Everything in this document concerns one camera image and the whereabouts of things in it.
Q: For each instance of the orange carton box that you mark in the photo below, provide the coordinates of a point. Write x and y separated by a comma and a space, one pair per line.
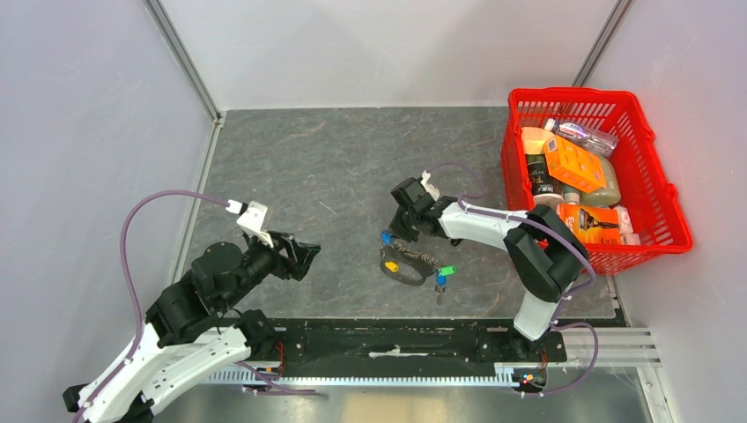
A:
573, 165

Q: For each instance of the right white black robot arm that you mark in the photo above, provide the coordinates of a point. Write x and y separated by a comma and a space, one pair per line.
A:
545, 253

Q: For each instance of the yellow sponge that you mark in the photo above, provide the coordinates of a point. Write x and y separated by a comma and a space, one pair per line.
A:
534, 139

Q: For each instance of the black mounting base plate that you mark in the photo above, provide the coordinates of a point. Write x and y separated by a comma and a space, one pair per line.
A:
286, 344

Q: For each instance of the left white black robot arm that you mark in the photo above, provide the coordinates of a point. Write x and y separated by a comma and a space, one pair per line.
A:
186, 335

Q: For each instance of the red plastic basket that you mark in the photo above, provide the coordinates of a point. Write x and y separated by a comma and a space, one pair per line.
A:
652, 201

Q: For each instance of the green capped key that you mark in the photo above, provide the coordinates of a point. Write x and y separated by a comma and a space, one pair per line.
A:
446, 271

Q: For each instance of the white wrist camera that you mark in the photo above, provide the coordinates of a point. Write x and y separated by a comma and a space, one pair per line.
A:
425, 181
251, 220

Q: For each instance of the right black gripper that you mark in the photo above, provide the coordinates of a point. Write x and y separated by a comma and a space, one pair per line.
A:
398, 230

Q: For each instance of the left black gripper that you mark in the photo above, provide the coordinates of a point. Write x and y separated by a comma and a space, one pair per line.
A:
298, 263

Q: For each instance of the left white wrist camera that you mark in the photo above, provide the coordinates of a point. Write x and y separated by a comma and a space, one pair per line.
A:
251, 220

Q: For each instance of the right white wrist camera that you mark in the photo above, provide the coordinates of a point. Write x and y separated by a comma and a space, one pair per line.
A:
425, 181

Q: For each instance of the pink white packet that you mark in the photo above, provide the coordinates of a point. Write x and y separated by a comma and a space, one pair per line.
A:
627, 234

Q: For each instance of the dark green bottle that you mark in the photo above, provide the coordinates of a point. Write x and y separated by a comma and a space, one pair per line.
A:
544, 187

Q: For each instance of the beige soap pouch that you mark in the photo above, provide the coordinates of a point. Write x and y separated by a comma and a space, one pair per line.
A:
607, 196

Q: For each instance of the clear plastic bottle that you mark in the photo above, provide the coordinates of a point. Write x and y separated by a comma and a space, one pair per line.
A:
595, 141

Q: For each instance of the orange razor package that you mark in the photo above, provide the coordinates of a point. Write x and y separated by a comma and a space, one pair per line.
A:
591, 225

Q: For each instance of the leopard print wrist strap keyring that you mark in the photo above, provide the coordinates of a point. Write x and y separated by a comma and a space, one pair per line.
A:
414, 269

